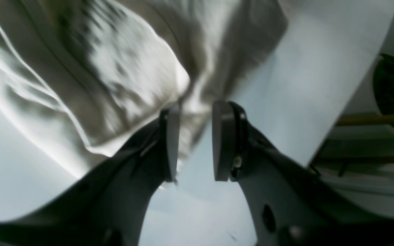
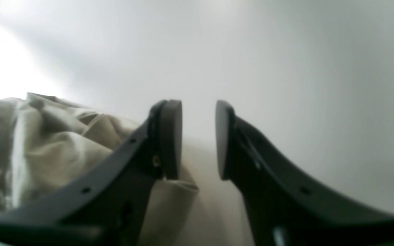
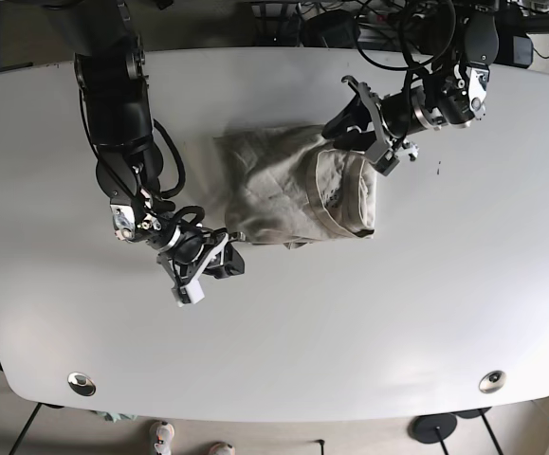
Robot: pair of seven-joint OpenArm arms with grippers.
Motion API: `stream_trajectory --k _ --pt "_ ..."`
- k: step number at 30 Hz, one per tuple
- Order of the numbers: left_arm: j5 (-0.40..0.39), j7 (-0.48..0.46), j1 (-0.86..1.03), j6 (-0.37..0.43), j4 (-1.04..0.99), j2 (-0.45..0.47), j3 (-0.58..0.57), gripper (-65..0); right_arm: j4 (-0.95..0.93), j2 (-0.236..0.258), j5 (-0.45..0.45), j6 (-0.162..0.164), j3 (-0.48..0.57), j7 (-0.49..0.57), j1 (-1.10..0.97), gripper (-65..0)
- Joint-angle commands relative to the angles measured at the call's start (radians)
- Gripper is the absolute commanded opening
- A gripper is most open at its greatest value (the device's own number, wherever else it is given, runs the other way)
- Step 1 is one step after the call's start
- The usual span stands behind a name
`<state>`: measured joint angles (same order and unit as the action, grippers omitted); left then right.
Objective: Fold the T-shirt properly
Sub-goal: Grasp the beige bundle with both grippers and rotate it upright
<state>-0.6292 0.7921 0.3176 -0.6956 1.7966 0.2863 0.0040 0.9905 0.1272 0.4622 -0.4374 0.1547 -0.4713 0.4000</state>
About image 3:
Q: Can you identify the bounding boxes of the right black floor stand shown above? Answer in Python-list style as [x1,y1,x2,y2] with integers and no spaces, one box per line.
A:
[454,408,503,455]

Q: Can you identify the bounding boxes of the left black floor stand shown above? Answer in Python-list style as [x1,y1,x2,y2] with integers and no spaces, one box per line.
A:
[408,413,458,455]

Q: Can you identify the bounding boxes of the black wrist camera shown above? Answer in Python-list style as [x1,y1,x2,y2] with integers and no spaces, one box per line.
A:
[321,95,376,152]
[204,244,245,280]

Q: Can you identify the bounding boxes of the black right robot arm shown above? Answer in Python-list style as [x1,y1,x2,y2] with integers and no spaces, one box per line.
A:
[38,1,245,306]

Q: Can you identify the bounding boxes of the black floor stand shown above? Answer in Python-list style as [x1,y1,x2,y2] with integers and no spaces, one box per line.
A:
[408,413,458,455]
[454,408,503,455]

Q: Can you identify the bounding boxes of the white orange shoe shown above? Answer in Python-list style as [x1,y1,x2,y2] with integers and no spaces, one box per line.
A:
[208,442,236,455]
[150,421,175,455]

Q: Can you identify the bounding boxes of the table cable grommet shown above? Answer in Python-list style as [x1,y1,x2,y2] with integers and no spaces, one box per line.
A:
[478,370,507,394]
[67,372,97,397]

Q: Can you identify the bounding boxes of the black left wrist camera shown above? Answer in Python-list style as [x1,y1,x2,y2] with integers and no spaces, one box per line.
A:
[321,95,376,152]

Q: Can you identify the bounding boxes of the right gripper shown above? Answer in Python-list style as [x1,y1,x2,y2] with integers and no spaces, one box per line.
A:
[156,227,247,306]

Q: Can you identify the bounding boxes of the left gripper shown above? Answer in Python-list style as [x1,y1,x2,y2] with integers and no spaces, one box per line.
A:
[341,75,427,176]

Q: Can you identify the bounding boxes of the beige T-shirt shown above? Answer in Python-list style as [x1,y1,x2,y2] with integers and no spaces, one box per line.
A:
[214,125,377,249]

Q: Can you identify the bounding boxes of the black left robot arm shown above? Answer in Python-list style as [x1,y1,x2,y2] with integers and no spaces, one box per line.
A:
[322,1,499,175]

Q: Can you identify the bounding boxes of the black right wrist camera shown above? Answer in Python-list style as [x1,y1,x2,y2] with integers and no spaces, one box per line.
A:
[204,244,245,280]

